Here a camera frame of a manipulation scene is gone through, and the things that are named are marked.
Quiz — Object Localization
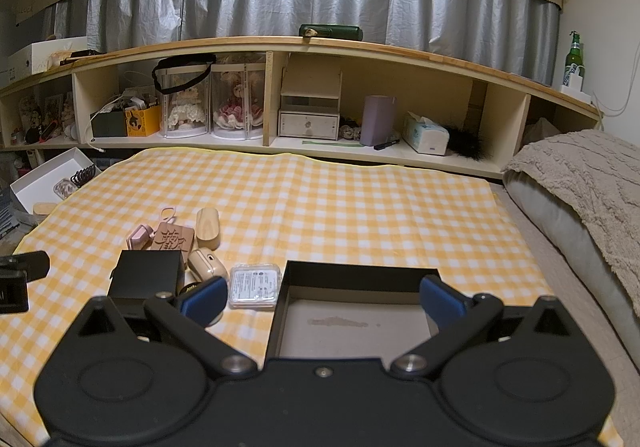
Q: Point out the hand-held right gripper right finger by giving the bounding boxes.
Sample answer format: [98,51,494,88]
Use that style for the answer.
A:
[390,274,573,380]

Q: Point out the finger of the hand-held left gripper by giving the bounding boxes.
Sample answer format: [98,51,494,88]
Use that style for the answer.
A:
[0,251,51,283]

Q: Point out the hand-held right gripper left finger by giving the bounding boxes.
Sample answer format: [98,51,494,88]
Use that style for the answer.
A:
[75,276,256,380]

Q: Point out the beige earbud case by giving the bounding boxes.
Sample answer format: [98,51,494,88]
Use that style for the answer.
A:
[186,248,217,284]

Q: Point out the clear plastic case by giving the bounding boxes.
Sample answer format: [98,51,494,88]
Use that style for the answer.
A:
[228,263,281,312]

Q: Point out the small black box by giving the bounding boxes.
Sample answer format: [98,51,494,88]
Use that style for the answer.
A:
[107,250,186,315]

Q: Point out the carved wooden tag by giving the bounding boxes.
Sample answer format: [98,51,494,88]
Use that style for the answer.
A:
[151,206,197,269]

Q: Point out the oblong wooden case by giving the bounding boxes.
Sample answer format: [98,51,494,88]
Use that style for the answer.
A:
[195,207,224,251]

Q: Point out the black tray box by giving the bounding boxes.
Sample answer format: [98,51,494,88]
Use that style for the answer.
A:
[264,259,442,365]

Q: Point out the white open box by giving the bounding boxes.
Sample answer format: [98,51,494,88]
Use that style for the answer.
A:
[9,147,105,216]

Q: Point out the small clear container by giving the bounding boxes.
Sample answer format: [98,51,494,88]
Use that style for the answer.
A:
[52,178,77,201]

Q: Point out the black hair claw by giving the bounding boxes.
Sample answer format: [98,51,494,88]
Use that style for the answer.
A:
[69,165,97,189]

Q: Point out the yellow checked blanket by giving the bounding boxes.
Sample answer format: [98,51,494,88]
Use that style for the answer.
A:
[0,146,626,447]

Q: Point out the dark green box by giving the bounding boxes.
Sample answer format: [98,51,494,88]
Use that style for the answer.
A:
[90,109,129,138]

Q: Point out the black feather puff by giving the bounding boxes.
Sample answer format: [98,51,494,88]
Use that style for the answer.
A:
[446,123,490,162]

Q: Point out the tissue pack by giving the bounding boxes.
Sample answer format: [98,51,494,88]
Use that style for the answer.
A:
[401,111,452,156]

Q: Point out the yellow box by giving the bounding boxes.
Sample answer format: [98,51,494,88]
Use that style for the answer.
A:
[124,106,162,138]

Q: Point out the purple box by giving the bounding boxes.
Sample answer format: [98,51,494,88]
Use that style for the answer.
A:
[360,95,399,146]

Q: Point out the clear case with pink doll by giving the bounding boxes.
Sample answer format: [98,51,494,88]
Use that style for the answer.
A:
[209,61,267,138]

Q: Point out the beige fuzzy throw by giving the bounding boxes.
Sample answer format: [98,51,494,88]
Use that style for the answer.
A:
[501,129,640,278]

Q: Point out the white cardboard box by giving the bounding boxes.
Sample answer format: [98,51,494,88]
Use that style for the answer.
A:
[7,37,90,82]

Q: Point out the wooden bedside shelf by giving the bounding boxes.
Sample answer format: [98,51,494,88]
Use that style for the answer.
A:
[0,34,606,180]

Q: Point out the small white box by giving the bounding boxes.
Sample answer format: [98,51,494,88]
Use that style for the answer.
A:
[559,74,593,102]

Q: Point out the green glass bottle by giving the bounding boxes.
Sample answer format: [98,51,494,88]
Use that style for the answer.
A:
[564,31,586,84]

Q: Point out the dark green case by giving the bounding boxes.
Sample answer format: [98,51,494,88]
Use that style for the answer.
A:
[299,23,364,42]

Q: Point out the doll case with black strap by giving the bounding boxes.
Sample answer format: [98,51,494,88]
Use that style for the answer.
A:
[152,54,217,138]

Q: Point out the white cable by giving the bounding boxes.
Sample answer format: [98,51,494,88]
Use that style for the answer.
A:
[592,72,636,118]

